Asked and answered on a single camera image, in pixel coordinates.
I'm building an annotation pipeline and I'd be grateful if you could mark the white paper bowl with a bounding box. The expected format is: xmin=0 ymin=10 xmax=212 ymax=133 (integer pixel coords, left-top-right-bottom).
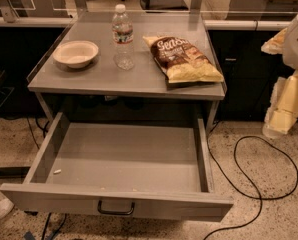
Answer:
xmin=53 ymin=41 xmax=99 ymax=69

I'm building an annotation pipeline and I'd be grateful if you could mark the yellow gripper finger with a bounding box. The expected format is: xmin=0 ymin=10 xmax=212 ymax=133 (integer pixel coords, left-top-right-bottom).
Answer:
xmin=262 ymin=71 xmax=298 ymax=139
xmin=261 ymin=28 xmax=287 ymax=55

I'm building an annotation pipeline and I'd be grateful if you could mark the black drawer handle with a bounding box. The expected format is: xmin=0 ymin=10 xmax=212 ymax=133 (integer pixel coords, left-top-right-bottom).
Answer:
xmin=97 ymin=200 xmax=135 ymax=216

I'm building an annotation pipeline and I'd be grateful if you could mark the clear plastic water bottle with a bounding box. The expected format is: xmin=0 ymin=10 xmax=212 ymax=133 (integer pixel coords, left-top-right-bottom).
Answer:
xmin=112 ymin=4 xmax=134 ymax=70

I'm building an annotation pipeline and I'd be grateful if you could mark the grey open top drawer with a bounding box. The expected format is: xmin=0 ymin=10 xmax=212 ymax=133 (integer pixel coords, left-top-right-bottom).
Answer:
xmin=0 ymin=114 xmax=233 ymax=221

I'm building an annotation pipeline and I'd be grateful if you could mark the white horizontal rail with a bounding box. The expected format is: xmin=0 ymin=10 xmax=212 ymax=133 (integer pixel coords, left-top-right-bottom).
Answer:
xmin=0 ymin=15 xmax=289 ymax=31

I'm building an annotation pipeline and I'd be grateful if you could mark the yellow brown chip bag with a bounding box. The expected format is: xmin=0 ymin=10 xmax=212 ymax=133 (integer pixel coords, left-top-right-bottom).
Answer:
xmin=143 ymin=36 xmax=224 ymax=84

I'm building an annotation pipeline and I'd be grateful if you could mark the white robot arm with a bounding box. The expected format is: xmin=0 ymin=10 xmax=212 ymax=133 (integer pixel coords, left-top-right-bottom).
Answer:
xmin=261 ymin=14 xmax=298 ymax=139

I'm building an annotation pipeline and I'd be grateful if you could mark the grey metal cabinet table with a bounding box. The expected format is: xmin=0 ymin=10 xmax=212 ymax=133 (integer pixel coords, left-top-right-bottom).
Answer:
xmin=28 ymin=12 xmax=225 ymax=127

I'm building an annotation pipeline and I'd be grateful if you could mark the black floor cable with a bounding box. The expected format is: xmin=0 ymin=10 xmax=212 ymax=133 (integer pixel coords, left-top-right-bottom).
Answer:
xmin=202 ymin=120 xmax=298 ymax=240

